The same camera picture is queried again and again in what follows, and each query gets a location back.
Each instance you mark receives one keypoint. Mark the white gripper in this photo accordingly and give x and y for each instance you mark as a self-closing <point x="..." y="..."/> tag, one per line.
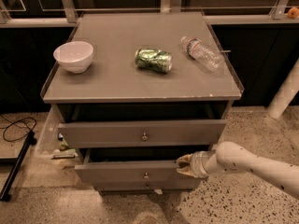
<point x="197" y="164"/>

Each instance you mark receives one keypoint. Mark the grey drawer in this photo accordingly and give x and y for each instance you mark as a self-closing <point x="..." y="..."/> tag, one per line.
<point x="159" y="133"/>
<point x="94" y="171"/>
<point x="145" y="185"/>

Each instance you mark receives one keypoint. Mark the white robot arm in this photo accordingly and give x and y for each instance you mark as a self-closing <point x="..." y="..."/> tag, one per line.
<point x="258" y="127"/>

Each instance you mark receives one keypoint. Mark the grey bottom drawer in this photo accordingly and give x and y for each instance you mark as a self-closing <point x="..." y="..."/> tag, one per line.
<point x="145" y="185"/>

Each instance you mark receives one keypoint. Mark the grey top drawer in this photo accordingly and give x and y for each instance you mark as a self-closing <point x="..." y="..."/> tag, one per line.
<point x="159" y="133"/>

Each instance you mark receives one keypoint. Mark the crushed green soda can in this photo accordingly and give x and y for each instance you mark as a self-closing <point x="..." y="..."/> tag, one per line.
<point x="154" y="60"/>

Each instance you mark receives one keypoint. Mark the clear plastic water bottle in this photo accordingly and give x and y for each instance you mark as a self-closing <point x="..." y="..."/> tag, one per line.
<point x="201" y="52"/>

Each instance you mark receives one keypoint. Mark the clutter beside cabinet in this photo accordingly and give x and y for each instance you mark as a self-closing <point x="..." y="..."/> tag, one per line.
<point x="64" y="151"/>

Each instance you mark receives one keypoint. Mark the white ceramic bowl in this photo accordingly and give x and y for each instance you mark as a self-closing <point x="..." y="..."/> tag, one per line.
<point x="75" y="56"/>

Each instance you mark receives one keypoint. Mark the black floor stand bar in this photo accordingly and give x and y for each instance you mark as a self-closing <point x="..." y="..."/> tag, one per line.
<point x="16" y="164"/>

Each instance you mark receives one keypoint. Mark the small orange object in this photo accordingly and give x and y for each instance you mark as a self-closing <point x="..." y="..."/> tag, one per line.
<point x="293" y="13"/>

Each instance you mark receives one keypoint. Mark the metal railing frame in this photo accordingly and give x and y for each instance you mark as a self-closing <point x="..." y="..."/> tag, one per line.
<point x="53" y="13"/>

